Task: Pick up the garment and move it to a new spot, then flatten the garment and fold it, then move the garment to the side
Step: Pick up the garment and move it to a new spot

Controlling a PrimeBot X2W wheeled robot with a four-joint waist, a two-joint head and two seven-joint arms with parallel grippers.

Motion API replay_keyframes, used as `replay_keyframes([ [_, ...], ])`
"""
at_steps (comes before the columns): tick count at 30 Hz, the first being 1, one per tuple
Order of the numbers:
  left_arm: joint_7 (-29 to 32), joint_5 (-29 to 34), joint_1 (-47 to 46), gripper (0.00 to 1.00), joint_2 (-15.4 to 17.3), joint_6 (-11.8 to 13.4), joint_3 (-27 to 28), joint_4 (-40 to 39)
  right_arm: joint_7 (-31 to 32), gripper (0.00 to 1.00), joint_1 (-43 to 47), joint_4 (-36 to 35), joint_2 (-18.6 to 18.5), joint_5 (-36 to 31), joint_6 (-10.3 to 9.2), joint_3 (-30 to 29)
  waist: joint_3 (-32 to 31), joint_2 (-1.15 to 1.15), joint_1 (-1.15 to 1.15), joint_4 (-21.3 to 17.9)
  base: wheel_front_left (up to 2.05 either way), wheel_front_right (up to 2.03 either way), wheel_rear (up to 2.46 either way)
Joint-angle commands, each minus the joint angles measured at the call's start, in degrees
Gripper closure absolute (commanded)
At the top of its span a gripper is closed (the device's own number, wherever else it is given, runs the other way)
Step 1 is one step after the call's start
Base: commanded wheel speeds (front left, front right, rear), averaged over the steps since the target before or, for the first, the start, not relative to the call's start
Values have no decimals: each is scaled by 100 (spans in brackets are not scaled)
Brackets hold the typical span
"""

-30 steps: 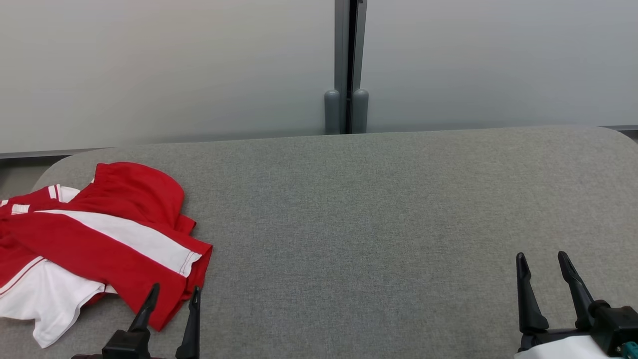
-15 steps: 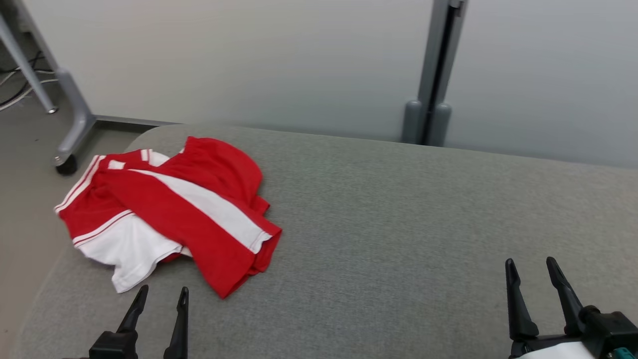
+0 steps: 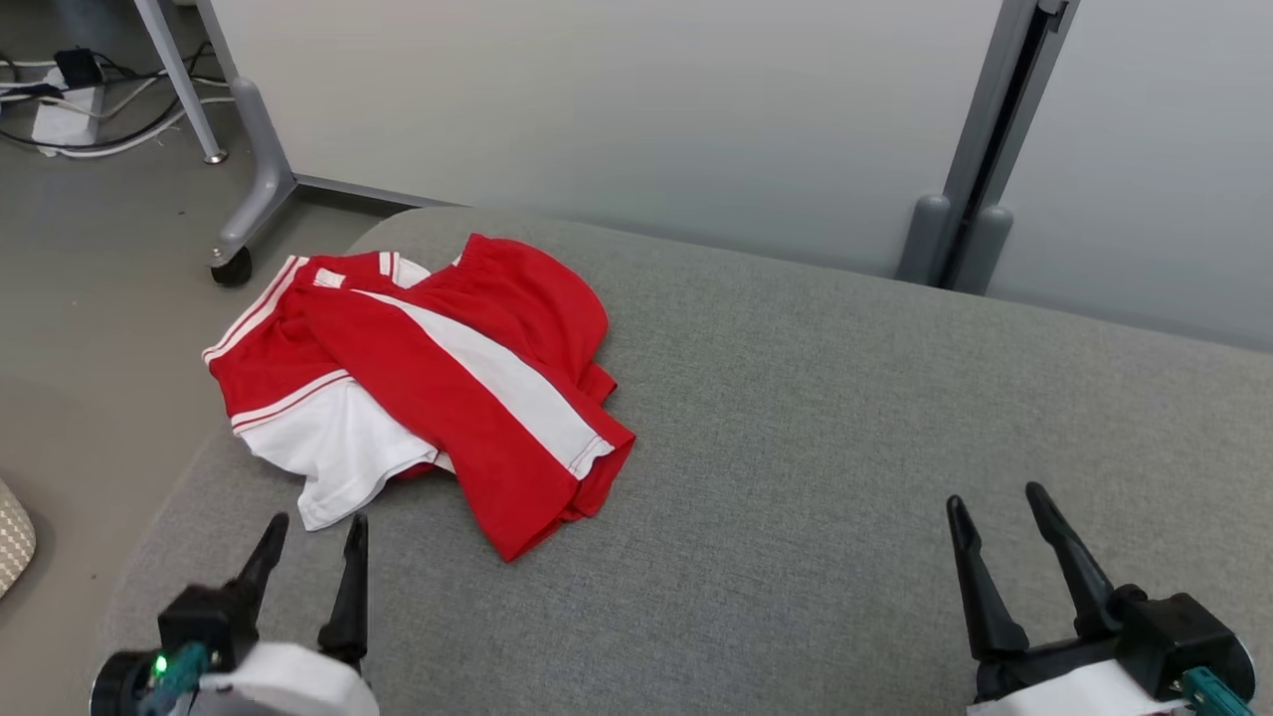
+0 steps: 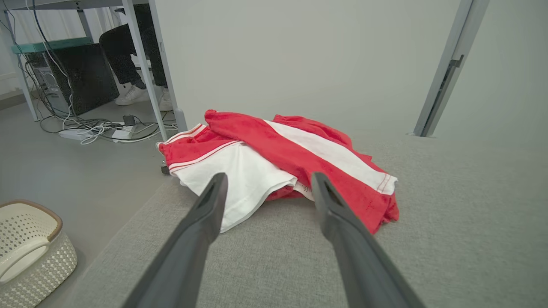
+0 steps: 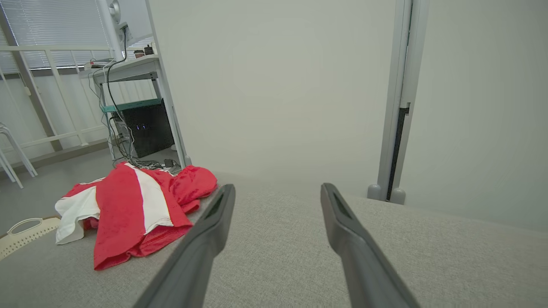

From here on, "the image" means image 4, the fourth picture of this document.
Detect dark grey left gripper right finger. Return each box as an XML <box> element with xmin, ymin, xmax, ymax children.
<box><xmin>311</xmin><ymin>172</ymin><xmax>425</xmax><ymax>308</ymax></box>

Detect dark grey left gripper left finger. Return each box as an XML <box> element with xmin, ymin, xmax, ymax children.
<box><xmin>122</xmin><ymin>172</ymin><xmax>229</xmax><ymax>308</ymax></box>

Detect red and white basketball jersey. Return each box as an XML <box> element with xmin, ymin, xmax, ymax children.
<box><xmin>157</xmin><ymin>124</ymin><xmax>315</xmax><ymax>234</ymax></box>

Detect red shorts with white stripes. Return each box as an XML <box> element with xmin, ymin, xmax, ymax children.
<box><xmin>204</xmin><ymin>110</ymin><xmax>399</xmax><ymax>234</ymax></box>

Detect white sneaker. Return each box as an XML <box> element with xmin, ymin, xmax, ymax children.
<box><xmin>114</xmin><ymin>84</ymin><xmax>149</xmax><ymax>107</ymax></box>
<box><xmin>158</xmin><ymin>87</ymin><xmax>174</xmax><ymax>112</ymax></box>

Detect white perforated laundry basket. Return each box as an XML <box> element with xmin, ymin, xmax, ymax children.
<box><xmin>0</xmin><ymin>199</ymin><xmax>78</xmax><ymax>308</ymax></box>

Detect black trouser leg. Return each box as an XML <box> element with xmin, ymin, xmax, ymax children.
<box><xmin>133</xmin><ymin>3</ymin><xmax>168</xmax><ymax>89</ymax></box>
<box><xmin>99</xmin><ymin>24</ymin><xmax>147</xmax><ymax>86</ymax></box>

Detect black computer tower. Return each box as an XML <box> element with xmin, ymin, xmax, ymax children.
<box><xmin>26</xmin><ymin>43</ymin><xmax>120</xmax><ymax>117</ymax></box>

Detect white partition panel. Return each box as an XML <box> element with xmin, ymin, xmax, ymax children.
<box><xmin>433</xmin><ymin>0</ymin><xmax>548</xmax><ymax>139</ymax></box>
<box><xmin>152</xmin><ymin>0</ymin><xmax>465</xmax><ymax>137</ymax></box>

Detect teal shelf board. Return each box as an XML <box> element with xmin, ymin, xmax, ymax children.
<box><xmin>11</xmin><ymin>37</ymin><xmax>93</xmax><ymax>54</ymax></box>

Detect white power strip with cables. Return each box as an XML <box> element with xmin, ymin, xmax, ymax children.
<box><xmin>62</xmin><ymin>120</ymin><xmax>178</xmax><ymax>145</ymax></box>

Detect grey metal desk frame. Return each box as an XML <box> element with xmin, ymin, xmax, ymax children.
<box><xmin>0</xmin><ymin>0</ymin><xmax>168</xmax><ymax>142</ymax></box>

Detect grey partition end post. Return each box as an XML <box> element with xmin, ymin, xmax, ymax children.
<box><xmin>148</xmin><ymin>0</ymin><xmax>188</xmax><ymax>133</ymax></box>

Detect black hanging cable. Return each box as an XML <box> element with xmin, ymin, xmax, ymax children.
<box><xmin>31</xmin><ymin>0</ymin><xmax>75</xmax><ymax>117</ymax></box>

